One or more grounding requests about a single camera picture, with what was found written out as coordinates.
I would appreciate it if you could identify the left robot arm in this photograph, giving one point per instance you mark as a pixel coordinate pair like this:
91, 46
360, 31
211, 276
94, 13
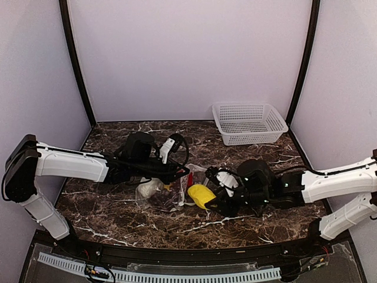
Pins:
139, 156

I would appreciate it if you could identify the yellow fake banana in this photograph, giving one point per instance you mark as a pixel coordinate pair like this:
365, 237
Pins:
168, 187

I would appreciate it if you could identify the white cable duct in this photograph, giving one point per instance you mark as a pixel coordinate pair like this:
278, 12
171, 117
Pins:
162, 273

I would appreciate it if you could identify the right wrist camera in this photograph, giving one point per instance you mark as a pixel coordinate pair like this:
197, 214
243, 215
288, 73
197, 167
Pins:
223, 178

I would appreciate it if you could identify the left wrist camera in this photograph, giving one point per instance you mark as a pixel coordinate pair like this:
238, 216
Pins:
171, 145

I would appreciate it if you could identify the white plastic basket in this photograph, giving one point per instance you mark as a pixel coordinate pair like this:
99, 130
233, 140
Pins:
248, 123

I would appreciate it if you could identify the polka dot zip bag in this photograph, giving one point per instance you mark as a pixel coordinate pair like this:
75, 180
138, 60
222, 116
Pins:
180, 185

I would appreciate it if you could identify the right black frame post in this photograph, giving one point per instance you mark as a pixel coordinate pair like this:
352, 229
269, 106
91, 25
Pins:
307, 51

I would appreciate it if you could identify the white fake cauliflower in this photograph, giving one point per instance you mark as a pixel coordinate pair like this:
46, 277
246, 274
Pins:
147, 188

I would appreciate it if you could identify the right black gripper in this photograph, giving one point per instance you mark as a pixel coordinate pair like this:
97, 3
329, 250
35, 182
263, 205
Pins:
225, 207

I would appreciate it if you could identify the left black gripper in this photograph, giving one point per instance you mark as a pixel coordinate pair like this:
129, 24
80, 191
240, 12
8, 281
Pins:
171, 175

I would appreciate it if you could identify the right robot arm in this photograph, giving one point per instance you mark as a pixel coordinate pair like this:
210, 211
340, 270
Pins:
254, 184

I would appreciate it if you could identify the purple fake grapes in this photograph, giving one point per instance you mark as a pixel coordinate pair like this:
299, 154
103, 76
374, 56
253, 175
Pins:
166, 200

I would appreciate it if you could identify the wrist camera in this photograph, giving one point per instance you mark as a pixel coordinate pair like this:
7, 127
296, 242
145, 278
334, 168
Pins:
223, 178
171, 145

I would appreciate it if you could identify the red fake pepper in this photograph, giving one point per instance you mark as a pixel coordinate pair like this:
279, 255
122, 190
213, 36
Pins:
190, 180

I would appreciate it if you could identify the black frame post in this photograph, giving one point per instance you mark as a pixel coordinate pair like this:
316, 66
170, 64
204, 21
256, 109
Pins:
307, 51
72, 51

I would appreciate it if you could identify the yellow fake lemon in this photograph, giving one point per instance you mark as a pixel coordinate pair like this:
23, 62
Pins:
200, 194

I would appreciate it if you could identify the left black frame post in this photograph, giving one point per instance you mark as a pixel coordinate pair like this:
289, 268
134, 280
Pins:
72, 51

